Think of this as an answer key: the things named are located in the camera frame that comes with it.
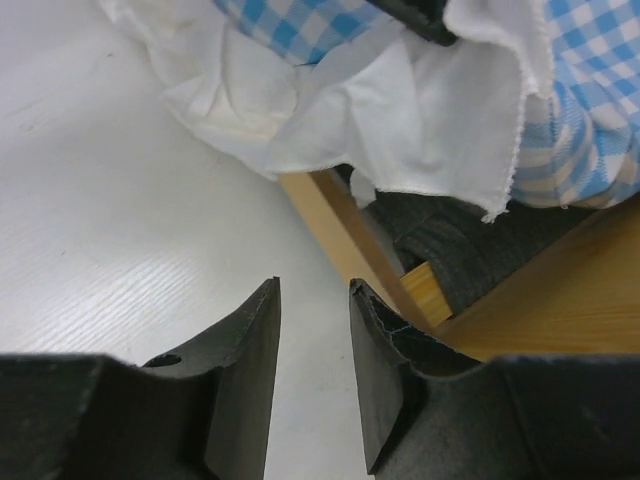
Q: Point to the wooden pet bed frame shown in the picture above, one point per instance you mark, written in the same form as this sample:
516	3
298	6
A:
580	295

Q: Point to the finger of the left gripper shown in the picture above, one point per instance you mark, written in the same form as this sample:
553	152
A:
423	17

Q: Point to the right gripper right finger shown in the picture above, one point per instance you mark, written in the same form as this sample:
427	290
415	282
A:
429	411

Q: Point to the blue checkered mattress cushion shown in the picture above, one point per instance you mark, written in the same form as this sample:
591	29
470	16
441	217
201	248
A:
535	101

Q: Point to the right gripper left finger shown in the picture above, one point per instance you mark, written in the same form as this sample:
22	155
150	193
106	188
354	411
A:
199	411

